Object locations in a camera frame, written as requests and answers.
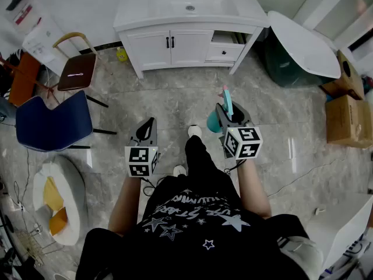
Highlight brown chair yellow backrest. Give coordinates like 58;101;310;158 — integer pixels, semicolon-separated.
52;31;110;109

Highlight thin floor cable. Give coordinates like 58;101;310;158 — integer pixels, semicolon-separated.
12;148;32;213

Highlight person's left forearm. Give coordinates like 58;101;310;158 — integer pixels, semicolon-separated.
108;175;144;236

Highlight orange cabinet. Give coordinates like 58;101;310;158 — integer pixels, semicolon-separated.
8;52;42;107

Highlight large cardboard box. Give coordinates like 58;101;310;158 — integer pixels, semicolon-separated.
325;94;373;149

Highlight orange cloth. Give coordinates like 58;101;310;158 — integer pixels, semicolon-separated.
48;207;69;237

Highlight light grey waist pouch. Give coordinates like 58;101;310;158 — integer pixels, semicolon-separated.
276;234;325;277

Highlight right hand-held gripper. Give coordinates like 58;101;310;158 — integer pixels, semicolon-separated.
215;101;264;161

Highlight small white fridge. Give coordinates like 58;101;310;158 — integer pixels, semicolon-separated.
21;16;77;77

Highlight cardboard box with hole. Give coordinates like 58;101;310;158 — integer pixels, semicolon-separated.
319;49;365;101

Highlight white oval board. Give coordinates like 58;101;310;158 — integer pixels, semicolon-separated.
266;10;342;80

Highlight wire rack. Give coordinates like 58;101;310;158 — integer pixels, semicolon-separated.
15;228;64;267

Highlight white vanity table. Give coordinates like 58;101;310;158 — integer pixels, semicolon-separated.
112;0;270;80

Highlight yellow cloth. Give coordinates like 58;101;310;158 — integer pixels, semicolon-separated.
43;176;65;212

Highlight small yellow bottle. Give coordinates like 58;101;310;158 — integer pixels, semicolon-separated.
116;46;129;63

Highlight white round tub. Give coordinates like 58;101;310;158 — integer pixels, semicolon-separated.
32;155;87;247

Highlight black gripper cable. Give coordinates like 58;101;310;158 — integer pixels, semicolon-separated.
142;176;167;198
223;158;247;177

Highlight clear container red label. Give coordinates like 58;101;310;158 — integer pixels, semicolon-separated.
5;0;44;35

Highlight dark green bin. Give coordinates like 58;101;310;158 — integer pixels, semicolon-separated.
263;27;329;89

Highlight blue upholstered chair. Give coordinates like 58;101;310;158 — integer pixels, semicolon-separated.
15;90;118;153

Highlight person's right forearm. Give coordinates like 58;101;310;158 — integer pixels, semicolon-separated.
236;158;273;219

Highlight teal spray bottle pink trigger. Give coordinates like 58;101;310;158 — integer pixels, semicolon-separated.
206;85;234;134

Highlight person's black trousers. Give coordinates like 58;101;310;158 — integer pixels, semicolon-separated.
184;135;234;192

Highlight white flat board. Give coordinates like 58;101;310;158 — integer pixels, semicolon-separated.
305;195;373;271

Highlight person's black star-print shirt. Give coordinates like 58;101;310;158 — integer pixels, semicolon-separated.
75;175;310;280

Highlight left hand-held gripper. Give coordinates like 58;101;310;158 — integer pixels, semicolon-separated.
124;117;160;178

